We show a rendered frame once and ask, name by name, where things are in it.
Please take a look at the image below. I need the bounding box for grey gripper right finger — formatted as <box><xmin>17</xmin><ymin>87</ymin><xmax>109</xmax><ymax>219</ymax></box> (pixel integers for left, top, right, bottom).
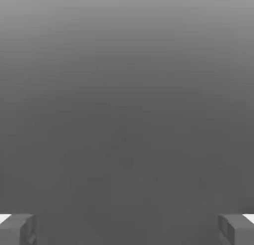
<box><xmin>217</xmin><ymin>213</ymin><xmax>254</xmax><ymax>245</ymax></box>

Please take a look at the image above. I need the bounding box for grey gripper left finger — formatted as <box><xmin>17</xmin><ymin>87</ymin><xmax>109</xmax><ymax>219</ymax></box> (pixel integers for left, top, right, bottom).
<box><xmin>0</xmin><ymin>213</ymin><xmax>38</xmax><ymax>245</ymax></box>

